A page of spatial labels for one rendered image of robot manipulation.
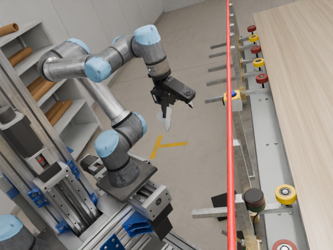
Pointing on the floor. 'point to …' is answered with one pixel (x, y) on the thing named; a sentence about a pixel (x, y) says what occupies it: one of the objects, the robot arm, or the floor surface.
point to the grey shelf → (32, 70)
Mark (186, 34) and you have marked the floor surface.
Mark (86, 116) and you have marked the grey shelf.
